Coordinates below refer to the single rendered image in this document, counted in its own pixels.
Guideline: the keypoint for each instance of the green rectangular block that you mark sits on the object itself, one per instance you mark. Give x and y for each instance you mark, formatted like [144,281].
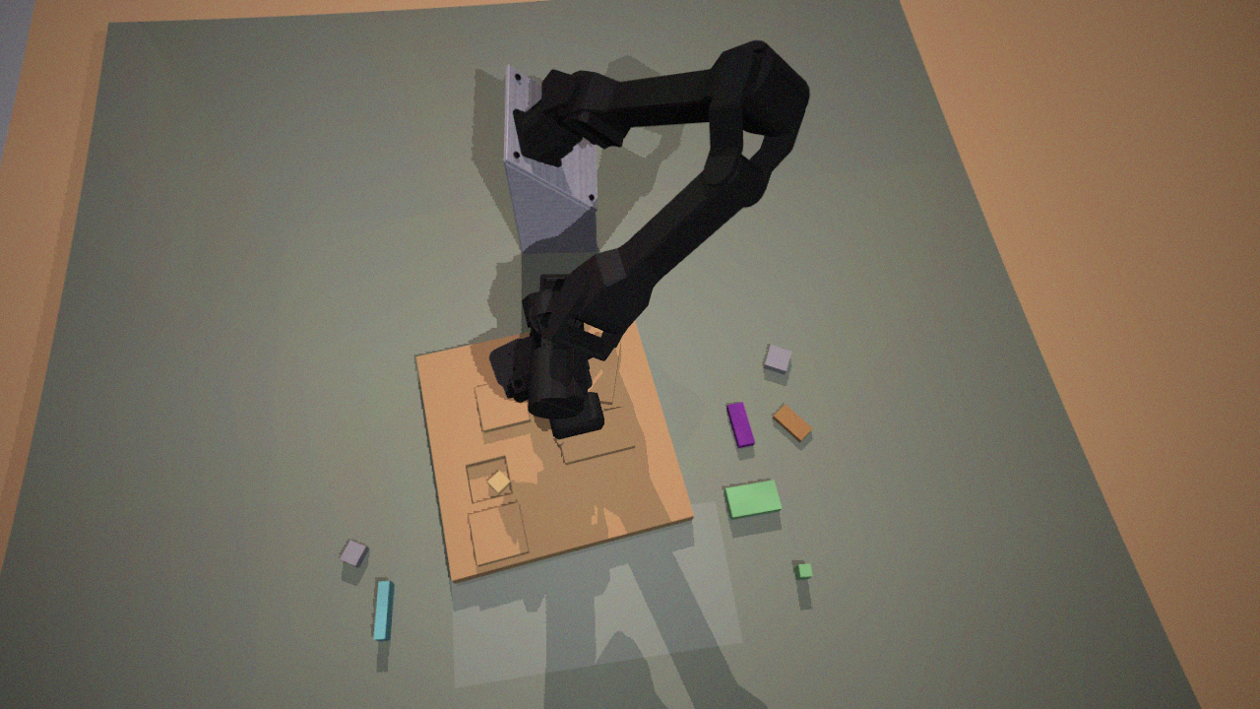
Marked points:
[752,500]

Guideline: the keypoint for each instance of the purple rectangular block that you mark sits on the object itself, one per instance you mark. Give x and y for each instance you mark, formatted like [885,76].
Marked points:
[740,425]

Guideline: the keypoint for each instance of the light blue rectangular bar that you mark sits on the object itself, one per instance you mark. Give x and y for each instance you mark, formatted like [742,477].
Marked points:
[383,624]

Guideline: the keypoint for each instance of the orange square puzzle board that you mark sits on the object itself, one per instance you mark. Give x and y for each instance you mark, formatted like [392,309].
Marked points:
[565,494]

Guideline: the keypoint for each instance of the orange rectangular block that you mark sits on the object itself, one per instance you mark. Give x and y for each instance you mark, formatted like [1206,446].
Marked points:
[792,422]

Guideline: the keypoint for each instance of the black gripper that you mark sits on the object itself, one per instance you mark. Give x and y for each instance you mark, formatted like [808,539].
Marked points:
[591,417]

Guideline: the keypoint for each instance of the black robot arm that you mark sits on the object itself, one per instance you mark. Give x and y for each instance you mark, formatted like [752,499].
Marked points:
[750,88]

